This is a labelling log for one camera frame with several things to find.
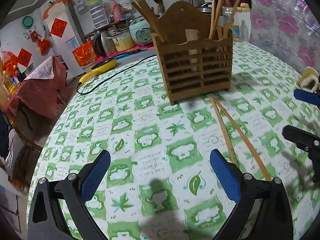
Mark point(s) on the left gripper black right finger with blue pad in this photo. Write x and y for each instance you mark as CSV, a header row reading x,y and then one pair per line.
x,y
274,219

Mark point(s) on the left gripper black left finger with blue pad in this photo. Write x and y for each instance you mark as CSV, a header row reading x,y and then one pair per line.
x,y
46,220

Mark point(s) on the red gift bag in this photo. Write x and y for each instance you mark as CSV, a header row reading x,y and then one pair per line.
x,y
85,54

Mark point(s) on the yellow fleece glove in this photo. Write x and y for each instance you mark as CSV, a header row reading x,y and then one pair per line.
x,y
309,80

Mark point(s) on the floral foil wall cover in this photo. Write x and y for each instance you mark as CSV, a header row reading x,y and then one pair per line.
x,y
288,30

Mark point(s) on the pink thermos jug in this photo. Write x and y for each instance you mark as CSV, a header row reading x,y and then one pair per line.
x,y
117,11

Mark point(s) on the black silver pressure cooker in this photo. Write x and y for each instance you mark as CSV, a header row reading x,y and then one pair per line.
x,y
205,8

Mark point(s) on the yellow electric frying pan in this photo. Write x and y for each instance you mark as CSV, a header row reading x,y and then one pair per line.
x,y
99,68

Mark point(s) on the red covered side table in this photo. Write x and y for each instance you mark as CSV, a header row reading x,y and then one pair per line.
x,y
40,90

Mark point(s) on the white refrigerator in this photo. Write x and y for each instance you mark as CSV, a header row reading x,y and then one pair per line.
x,y
66,32

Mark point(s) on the steel electric kettle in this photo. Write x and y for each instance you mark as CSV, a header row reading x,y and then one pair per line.
x,y
103,44

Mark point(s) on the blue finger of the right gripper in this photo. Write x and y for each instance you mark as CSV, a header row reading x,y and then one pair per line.
x,y
308,97

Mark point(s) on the stacked plastic drawer tower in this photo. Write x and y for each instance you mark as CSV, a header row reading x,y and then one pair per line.
x,y
97,11

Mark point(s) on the wooden chopstick bundle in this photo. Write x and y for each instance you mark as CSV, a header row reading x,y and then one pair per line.
x,y
236,3
245,139
212,18
136,6
228,142
218,10

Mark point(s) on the yellow cooking oil jug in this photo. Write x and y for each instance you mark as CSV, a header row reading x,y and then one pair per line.
x,y
9,82

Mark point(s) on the yellow cooking pot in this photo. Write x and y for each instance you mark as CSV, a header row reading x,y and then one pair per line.
x,y
122,40

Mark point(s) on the green patterned tablecloth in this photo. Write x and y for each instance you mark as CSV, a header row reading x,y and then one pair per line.
x,y
160,184

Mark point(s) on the wooden chopstick holder box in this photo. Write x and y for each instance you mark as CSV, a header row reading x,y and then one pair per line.
x,y
191,62

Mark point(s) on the mint green rice cooker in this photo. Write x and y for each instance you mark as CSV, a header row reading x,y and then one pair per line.
x,y
140,31

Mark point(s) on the lone wooden chopstick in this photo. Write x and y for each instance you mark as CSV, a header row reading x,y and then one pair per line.
x,y
150,16

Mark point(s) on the clear plastic oil bottle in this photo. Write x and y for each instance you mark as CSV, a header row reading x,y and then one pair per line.
x,y
228,13

